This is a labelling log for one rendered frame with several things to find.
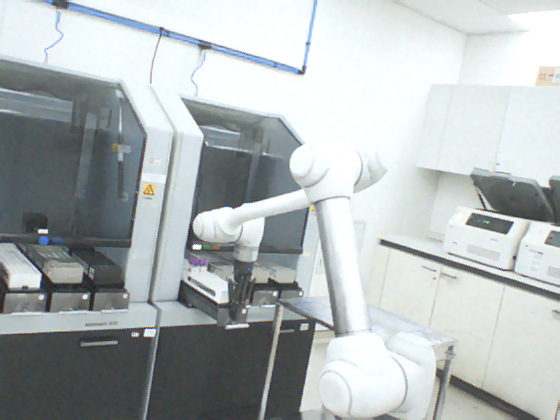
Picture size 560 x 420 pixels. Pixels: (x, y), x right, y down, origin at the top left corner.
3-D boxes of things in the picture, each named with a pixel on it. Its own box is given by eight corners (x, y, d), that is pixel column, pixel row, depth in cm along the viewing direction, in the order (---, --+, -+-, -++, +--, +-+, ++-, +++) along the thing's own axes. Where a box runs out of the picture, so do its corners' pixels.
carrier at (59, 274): (80, 281, 211) (82, 266, 210) (82, 283, 209) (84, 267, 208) (48, 281, 203) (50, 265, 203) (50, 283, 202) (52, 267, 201)
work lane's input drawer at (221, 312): (143, 276, 267) (145, 258, 266) (169, 276, 276) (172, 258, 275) (221, 331, 210) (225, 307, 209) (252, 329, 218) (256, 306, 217)
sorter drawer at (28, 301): (-30, 261, 241) (-27, 241, 240) (5, 262, 249) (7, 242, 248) (5, 319, 183) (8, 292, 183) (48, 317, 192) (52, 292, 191)
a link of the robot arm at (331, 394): (413, 411, 148) (360, 428, 133) (366, 412, 159) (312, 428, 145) (363, 137, 166) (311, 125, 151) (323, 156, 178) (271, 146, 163)
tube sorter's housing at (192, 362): (62, 375, 313) (102, 82, 296) (194, 362, 364) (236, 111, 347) (137, 483, 229) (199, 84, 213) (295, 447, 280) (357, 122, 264)
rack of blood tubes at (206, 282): (182, 284, 240) (184, 269, 239) (202, 284, 246) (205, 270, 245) (218, 306, 217) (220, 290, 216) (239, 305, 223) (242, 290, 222)
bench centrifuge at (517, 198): (438, 251, 419) (456, 166, 413) (487, 254, 455) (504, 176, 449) (504, 272, 374) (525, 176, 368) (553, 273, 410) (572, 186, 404)
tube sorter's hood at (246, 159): (140, 224, 273) (160, 93, 266) (243, 231, 310) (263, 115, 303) (189, 250, 232) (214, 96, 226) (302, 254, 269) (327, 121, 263)
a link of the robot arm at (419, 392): (438, 415, 163) (453, 342, 161) (401, 427, 151) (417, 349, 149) (393, 391, 175) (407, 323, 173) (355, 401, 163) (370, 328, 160)
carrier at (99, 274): (119, 281, 220) (121, 266, 219) (121, 283, 218) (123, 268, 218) (90, 281, 213) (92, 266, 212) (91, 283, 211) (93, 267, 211)
